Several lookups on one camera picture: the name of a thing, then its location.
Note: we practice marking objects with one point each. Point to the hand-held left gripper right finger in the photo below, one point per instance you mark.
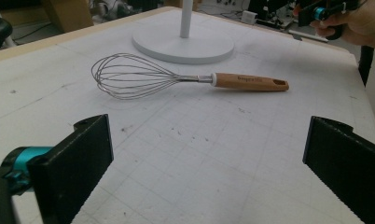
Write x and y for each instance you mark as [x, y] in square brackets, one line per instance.
[347, 161]

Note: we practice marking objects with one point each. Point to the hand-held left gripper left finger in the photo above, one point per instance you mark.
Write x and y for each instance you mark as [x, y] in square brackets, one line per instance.
[71, 165]

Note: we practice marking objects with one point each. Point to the white power adapter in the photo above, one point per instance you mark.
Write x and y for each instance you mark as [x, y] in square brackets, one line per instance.
[248, 17]

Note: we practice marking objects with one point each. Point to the white round stand base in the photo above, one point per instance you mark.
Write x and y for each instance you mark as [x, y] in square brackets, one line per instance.
[184, 39]

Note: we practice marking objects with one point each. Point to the brown cardboard box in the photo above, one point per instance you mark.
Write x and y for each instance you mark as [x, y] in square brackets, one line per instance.
[67, 14]

